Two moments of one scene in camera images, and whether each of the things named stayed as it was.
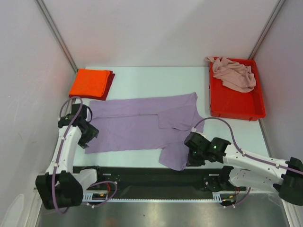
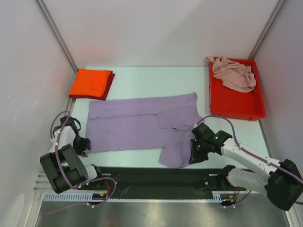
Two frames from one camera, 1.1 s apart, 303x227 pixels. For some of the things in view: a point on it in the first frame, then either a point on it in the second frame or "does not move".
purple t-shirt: (160, 123) does not move
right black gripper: (193, 158) → (196, 151)
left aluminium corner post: (57, 31) does not move
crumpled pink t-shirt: (234, 75) does not move
